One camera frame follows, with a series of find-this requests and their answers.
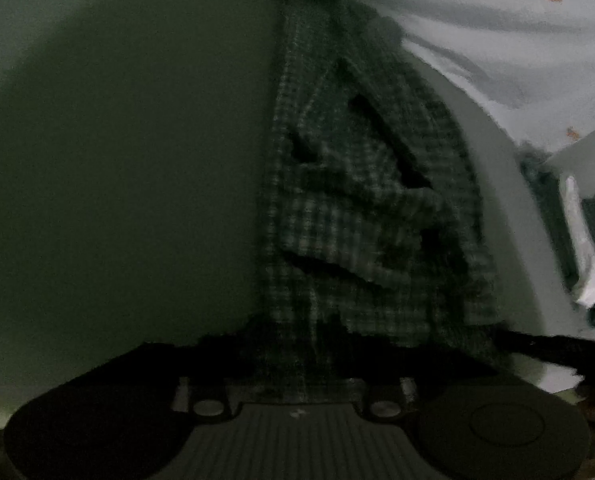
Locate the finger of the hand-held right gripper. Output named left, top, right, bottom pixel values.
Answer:
left=492, top=327, right=595, bottom=368

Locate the dark plaid shirt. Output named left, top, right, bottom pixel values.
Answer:
left=242, top=0, right=503, bottom=406

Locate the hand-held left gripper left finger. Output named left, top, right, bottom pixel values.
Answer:
left=102, top=330, right=283, bottom=418

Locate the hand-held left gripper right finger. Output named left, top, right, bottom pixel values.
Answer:
left=335, top=345, right=515, bottom=421

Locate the white garment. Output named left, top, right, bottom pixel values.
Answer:
left=560, top=175, right=595, bottom=311

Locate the white carrot print sheet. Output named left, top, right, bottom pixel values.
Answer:
left=187, top=0, right=595, bottom=153

